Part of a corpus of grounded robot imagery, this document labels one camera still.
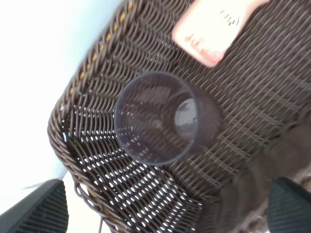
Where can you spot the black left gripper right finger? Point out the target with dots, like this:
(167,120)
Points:
(289,207)

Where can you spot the pink lotion bottle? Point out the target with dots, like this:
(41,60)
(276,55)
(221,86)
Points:
(209,27)

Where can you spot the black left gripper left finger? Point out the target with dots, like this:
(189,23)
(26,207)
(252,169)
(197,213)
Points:
(45,210)

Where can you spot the dark brown wicker basket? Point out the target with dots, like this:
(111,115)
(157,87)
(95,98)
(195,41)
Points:
(262,86)

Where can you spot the translucent purple plastic cup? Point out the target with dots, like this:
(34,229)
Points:
(160,118)

